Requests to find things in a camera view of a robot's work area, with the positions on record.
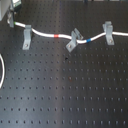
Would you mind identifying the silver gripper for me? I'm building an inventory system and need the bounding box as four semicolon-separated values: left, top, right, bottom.
0;0;23;28

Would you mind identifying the white cable with colour marks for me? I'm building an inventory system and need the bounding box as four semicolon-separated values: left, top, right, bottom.
13;21;128;45

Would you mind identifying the left grey cable clip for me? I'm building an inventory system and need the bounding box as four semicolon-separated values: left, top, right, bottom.
22;25;32;50

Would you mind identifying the grey cable clip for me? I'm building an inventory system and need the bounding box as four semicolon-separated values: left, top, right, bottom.
22;25;32;50
66;28;83;52
103;21;114;45

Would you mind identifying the white cable loop at left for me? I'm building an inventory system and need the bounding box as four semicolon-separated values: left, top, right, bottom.
0;53;7;90

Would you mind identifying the middle grey cable clip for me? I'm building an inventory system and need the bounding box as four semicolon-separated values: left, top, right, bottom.
66;28;83;52

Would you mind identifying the right grey cable clip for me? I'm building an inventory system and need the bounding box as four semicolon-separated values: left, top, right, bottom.
103;21;114;45

